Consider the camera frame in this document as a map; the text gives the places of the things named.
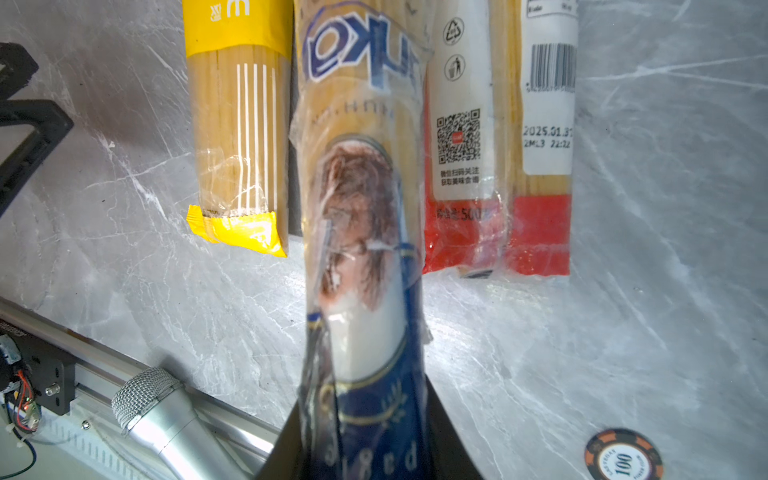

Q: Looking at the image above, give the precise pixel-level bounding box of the red spaghetti pack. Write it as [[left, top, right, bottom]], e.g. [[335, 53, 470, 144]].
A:
[[424, 0, 579, 278]]

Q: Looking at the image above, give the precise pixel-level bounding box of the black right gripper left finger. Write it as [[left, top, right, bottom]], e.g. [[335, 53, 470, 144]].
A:
[[255, 404, 308, 480]]

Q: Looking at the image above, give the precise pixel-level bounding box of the silver microphone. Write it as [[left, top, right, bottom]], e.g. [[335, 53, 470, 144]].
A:
[[111, 367, 248, 479]]

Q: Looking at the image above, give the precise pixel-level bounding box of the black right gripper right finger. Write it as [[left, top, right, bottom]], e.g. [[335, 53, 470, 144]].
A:
[[426, 378, 483, 480]]

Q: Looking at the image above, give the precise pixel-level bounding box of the blue yellow portrait spaghetti pack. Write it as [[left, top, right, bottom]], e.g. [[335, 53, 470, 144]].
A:
[[292, 1, 435, 479]]

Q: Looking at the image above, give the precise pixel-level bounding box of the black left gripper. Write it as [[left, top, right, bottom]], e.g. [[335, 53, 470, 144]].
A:
[[1, 43, 74, 211]]

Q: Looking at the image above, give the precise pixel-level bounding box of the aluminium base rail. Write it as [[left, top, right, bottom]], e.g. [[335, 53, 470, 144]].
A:
[[1, 300, 279, 479]]

